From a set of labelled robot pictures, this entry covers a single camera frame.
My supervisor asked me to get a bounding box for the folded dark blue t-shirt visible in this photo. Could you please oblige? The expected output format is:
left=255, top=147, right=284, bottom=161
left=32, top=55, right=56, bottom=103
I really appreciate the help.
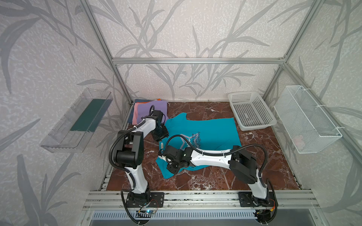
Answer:
left=127, top=99, right=151, bottom=124

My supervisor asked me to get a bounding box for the folded purple t-shirt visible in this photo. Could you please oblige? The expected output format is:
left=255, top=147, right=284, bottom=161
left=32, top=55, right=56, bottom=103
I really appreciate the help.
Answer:
left=137, top=100, right=169, bottom=123

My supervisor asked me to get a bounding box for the white wire wall basket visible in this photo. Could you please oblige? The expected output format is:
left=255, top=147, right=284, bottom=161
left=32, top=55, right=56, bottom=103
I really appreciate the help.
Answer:
left=274, top=85, right=343, bottom=154

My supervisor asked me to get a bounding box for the teal printed t-shirt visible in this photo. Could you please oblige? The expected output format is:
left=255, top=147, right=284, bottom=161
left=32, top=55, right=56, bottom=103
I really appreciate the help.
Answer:
left=156, top=113, right=241, bottom=179

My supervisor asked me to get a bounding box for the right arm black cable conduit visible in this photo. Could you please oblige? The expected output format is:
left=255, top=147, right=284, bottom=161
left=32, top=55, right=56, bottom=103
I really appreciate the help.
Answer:
left=164, top=134, right=279, bottom=224

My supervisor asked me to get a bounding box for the green circuit board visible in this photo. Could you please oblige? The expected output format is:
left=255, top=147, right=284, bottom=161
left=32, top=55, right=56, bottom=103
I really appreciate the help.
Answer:
left=137, top=209, right=157, bottom=217

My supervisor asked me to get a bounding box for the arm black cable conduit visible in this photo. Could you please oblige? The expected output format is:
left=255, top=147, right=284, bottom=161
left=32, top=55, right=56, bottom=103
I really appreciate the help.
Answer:
left=164, top=134, right=279, bottom=224
left=108, top=105, right=156, bottom=224

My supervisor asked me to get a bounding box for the aluminium frame crossbar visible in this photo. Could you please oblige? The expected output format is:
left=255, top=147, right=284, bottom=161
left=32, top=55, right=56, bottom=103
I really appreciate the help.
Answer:
left=112, top=57, right=284, bottom=65

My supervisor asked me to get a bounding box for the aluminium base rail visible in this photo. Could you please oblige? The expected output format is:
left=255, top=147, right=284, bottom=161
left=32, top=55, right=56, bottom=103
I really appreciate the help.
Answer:
left=83, top=190, right=320, bottom=211

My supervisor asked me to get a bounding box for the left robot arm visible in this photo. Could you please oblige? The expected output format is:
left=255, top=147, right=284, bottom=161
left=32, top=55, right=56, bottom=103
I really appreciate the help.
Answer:
left=112, top=115, right=169, bottom=202

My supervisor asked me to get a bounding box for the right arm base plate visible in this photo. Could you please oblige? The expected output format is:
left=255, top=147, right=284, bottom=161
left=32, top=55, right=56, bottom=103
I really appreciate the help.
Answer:
left=238, top=191, right=278, bottom=209

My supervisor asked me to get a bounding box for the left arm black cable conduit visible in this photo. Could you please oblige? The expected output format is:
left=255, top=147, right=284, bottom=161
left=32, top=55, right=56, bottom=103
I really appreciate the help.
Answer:
left=108, top=105, right=156, bottom=224

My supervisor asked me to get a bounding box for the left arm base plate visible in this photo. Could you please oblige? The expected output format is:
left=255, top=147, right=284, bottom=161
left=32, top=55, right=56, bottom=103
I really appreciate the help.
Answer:
left=126, top=192, right=165, bottom=208

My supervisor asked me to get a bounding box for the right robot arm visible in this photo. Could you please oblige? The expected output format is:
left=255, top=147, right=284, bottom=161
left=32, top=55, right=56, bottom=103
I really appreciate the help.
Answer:
left=159, top=144, right=269, bottom=205

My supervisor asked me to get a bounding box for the white plastic laundry basket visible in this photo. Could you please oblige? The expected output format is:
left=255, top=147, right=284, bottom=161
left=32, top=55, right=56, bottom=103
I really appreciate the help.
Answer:
left=228, top=91, right=277, bottom=131

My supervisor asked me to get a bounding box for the clear plastic wall bin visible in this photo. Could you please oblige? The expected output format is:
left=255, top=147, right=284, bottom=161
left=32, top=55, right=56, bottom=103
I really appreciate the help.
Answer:
left=40, top=88, right=113, bottom=153

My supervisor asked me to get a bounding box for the folded pink t-shirt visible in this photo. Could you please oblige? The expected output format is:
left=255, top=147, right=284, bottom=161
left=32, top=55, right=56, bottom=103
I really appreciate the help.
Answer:
left=132, top=103, right=140, bottom=125

